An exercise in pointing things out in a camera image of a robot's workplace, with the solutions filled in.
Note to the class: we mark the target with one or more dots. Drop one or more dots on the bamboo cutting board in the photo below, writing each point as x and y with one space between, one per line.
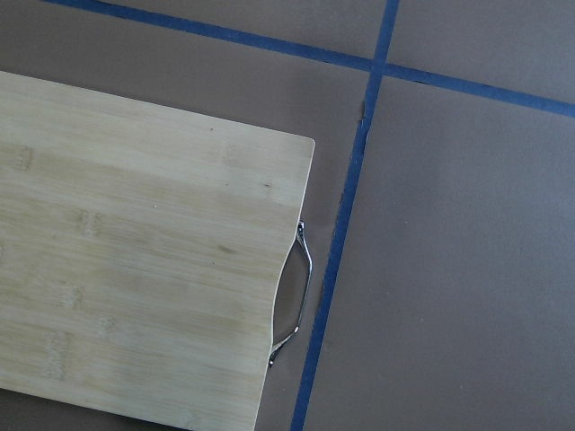
141 252

